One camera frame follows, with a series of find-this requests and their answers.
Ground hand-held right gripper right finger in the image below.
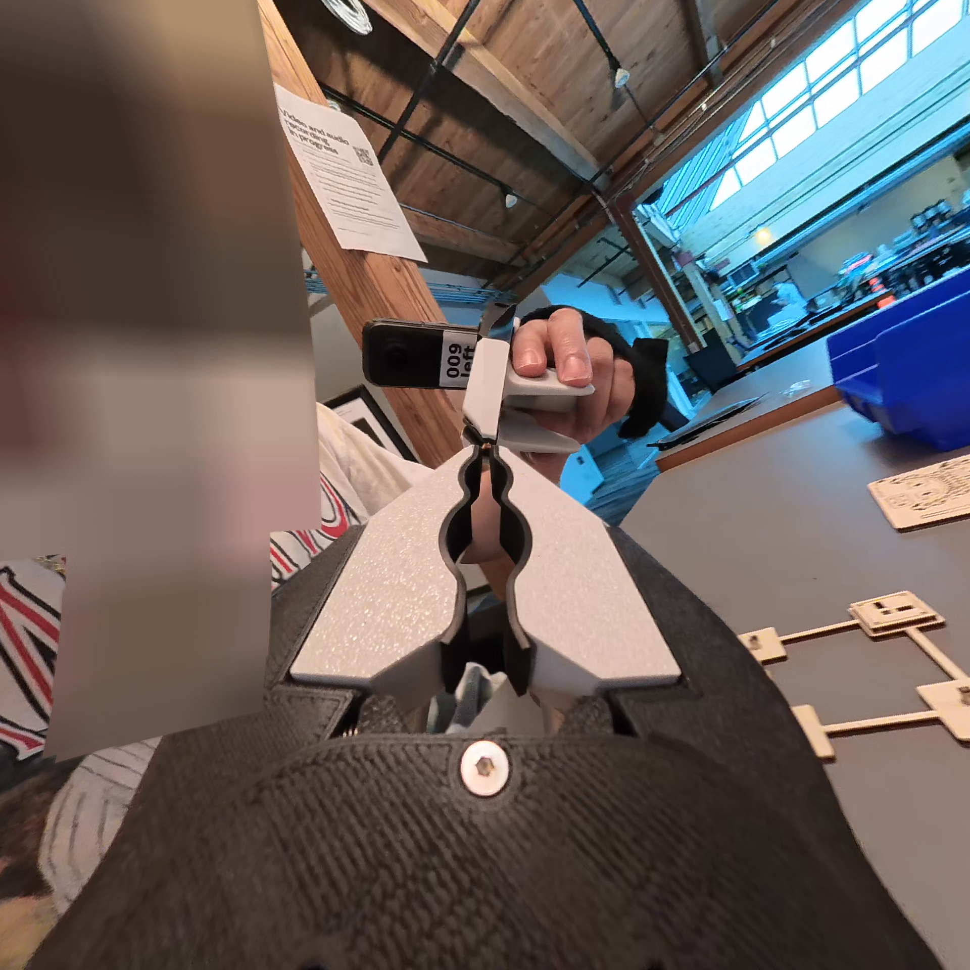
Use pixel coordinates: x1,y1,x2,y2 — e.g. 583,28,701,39
489,446,682,717

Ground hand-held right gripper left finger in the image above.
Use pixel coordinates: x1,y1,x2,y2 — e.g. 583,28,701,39
288,446,481,715

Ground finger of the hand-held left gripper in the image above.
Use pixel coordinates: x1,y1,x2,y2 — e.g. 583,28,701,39
495,420,586,456
462,338,597,444

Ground wooden square frame assembly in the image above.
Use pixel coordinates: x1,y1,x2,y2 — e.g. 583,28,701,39
737,590,970,761

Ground person's left hand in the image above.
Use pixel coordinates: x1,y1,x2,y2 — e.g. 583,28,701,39
509,309,636,450

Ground black framed picture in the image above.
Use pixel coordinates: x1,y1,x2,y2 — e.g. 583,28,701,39
322,384,420,465

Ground white printed shirt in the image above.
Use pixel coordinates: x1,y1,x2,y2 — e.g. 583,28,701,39
0,402,437,762

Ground dark laptop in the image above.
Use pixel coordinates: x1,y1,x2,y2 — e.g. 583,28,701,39
648,394,768,450

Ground white paper notice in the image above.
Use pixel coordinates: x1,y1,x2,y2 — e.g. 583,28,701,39
271,82,430,264

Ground wood-edged table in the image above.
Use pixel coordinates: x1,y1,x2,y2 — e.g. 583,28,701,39
655,333,846,474

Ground blue plastic bin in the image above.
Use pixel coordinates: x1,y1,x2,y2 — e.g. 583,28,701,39
826,269,970,414
871,303,970,453

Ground wooden sheet with curved cutouts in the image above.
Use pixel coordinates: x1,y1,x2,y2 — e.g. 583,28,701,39
866,453,970,533

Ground cluttered storage shelves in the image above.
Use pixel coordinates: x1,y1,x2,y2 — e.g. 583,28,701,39
682,193,970,357

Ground skylight windows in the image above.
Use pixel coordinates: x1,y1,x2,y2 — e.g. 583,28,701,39
659,0,970,232

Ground wooden post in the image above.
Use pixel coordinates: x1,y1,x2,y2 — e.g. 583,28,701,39
256,0,465,471

